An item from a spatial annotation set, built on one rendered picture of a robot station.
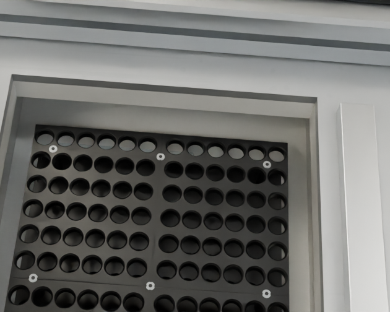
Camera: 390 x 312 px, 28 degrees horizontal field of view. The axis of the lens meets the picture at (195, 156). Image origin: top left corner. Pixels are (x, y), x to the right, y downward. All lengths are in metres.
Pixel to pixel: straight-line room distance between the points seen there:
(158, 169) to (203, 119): 0.11
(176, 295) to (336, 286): 0.10
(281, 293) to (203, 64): 0.16
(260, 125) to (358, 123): 0.15
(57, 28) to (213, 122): 0.17
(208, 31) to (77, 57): 0.09
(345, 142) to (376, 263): 0.08
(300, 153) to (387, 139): 0.12
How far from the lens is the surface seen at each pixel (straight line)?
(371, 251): 0.46
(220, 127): 0.62
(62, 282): 0.50
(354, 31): 0.51
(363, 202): 0.47
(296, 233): 0.59
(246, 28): 0.50
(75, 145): 0.54
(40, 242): 0.51
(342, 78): 0.53
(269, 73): 0.52
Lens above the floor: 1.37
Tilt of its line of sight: 61 degrees down
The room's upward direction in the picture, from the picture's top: 8 degrees clockwise
